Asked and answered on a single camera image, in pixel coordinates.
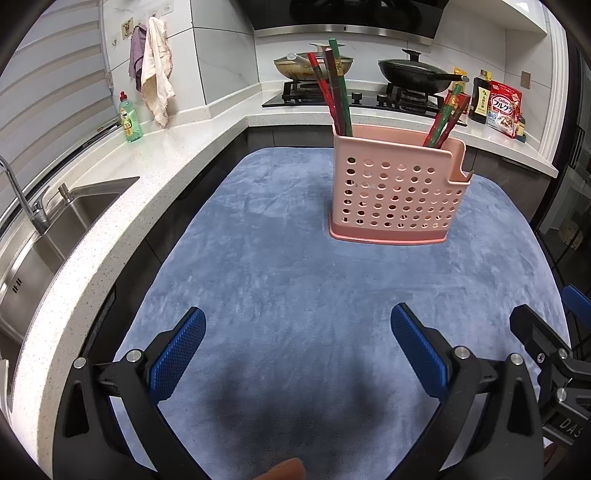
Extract black wok with lid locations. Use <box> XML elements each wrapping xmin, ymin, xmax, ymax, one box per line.
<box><xmin>378</xmin><ymin>48</ymin><xmax>471</xmax><ymax>95</ymax></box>

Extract black framed glass door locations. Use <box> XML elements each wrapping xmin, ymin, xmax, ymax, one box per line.
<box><xmin>531</xmin><ymin>28</ymin><xmax>591</xmax><ymax>296</ymax></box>

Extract white window blinds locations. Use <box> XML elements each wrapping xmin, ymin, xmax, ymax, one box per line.
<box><xmin>0</xmin><ymin>0</ymin><xmax>114</xmax><ymax>222</ymax></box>

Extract green dish soap bottle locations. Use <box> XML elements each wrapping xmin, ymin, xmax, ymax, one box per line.
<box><xmin>118</xmin><ymin>91</ymin><xmax>144</xmax><ymax>144</ymax></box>

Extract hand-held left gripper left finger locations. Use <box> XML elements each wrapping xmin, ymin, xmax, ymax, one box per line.
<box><xmin>48</xmin><ymin>307</ymin><xmax>206</xmax><ymax>480</ymax></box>

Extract stainless steel sink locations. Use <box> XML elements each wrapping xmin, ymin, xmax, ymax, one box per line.
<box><xmin>0</xmin><ymin>176</ymin><xmax>140</xmax><ymax>361</ymax></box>

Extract beige wok with glass lid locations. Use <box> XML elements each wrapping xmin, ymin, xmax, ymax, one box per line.
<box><xmin>273</xmin><ymin>42</ymin><xmax>355</xmax><ymax>80</ymax></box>

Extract purple cloth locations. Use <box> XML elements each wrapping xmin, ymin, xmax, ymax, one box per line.
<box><xmin>128</xmin><ymin>25</ymin><xmax>148</xmax><ymax>93</ymax></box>

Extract black range hood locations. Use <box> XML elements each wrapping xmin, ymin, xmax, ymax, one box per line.
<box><xmin>242</xmin><ymin>0</ymin><xmax>441</xmax><ymax>47</ymax></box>

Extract dark soy sauce bottle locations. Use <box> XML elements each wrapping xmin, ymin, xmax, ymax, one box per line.
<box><xmin>468</xmin><ymin>69</ymin><xmax>494</xmax><ymax>125</ymax></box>

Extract person's left hand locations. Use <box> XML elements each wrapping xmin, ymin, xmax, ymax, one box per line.
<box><xmin>252</xmin><ymin>457</ymin><xmax>306</xmax><ymax>480</ymax></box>

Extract dark red chopstick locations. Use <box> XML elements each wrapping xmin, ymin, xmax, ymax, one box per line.
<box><xmin>322</xmin><ymin>47</ymin><xmax>348</xmax><ymax>137</ymax></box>

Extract maroon chopstick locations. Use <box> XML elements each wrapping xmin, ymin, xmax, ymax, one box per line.
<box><xmin>435</xmin><ymin>84</ymin><xmax>465</xmax><ymax>147</ymax></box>

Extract red cereal bag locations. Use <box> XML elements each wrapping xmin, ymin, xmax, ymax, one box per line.
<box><xmin>486</xmin><ymin>79</ymin><xmax>523</xmax><ymax>138</ymax></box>

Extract pink perforated utensil holder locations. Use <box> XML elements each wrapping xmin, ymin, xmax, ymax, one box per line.
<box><xmin>329</xmin><ymin>124</ymin><xmax>472</xmax><ymax>245</ymax></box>

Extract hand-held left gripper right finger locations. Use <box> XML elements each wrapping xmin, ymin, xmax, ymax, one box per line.
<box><xmin>390</xmin><ymin>303</ymin><xmax>546</xmax><ymax>480</ymax></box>

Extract green chopstick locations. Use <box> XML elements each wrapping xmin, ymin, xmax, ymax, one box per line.
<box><xmin>425</xmin><ymin>91</ymin><xmax>455</xmax><ymax>147</ymax></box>
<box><xmin>328</xmin><ymin>39</ymin><xmax>354</xmax><ymax>138</ymax></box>

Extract blue plush mat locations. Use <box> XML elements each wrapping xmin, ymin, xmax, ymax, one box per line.
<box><xmin>111</xmin><ymin>147</ymin><xmax>571</xmax><ymax>480</ymax></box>

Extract cream towel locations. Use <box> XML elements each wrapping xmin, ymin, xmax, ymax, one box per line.
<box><xmin>140</xmin><ymin>16</ymin><xmax>176</xmax><ymax>129</ymax></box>

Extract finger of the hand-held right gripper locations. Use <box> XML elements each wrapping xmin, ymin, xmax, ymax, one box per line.
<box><xmin>510</xmin><ymin>305</ymin><xmax>591</xmax><ymax>407</ymax></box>
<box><xmin>563</xmin><ymin>285</ymin><xmax>591</xmax><ymax>333</ymax></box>

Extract chrome faucet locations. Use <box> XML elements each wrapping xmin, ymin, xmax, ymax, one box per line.
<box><xmin>0</xmin><ymin>156</ymin><xmax>51</xmax><ymax>235</ymax></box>

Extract black gas stove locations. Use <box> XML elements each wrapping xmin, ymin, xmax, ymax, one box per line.
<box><xmin>262</xmin><ymin>78</ymin><xmax>469</xmax><ymax>123</ymax></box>

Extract small wooden stool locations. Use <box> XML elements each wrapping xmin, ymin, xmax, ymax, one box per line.
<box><xmin>558</xmin><ymin>222</ymin><xmax>583</xmax><ymax>250</ymax></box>

